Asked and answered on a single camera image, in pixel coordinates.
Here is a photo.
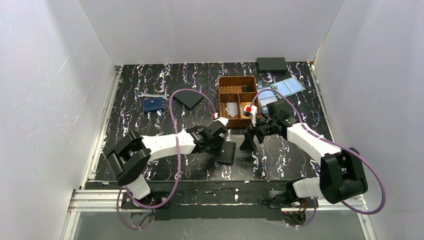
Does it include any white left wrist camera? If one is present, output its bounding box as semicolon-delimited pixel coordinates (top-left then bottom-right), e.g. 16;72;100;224
212;112;229;127

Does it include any silver card in basket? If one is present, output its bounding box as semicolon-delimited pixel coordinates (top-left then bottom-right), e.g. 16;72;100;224
225;102;239;118

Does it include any silver metal wrench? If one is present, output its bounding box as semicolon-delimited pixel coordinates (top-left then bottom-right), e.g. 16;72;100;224
137;92;170;100

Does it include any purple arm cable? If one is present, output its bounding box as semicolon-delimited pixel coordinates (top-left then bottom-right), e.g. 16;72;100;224
248;88;387;229
115;88;218;231

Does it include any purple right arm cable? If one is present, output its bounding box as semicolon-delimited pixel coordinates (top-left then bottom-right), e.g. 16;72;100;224
248;88;387;229

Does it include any brown woven divided basket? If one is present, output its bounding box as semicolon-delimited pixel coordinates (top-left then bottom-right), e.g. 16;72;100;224
218;75;258;129

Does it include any black leather card holder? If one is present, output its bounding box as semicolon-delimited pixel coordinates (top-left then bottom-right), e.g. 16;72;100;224
215;141;236;166

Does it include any light blue card sleeve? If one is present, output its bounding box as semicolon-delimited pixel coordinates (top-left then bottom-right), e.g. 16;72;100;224
257;91;280;114

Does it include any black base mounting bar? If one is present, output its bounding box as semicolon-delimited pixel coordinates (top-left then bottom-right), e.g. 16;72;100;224
120;180;319;222

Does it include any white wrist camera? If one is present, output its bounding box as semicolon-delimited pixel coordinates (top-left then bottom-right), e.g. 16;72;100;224
243;104;258;127
212;112;229;127

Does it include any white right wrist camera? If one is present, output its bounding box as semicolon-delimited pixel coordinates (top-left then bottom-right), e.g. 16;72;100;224
243;104;258;127

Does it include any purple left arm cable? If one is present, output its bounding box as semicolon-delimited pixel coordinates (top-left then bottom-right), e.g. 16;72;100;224
115;88;218;231

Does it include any black rectangular box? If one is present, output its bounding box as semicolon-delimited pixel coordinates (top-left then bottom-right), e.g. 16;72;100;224
256;57;288;73

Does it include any light green card sleeve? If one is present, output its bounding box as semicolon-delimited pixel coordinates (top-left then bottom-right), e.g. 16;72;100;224
270;77;305;97

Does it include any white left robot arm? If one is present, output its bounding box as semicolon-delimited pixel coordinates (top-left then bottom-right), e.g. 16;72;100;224
106;119;236;200

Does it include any navy blue small wallet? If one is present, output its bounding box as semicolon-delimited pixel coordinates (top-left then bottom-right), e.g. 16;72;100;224
142;97;164;113

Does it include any black flat square pad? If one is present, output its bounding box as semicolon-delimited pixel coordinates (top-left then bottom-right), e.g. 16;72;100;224
174;90;204;110

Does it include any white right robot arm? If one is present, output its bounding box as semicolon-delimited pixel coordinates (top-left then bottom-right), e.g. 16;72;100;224
240;101;368;204

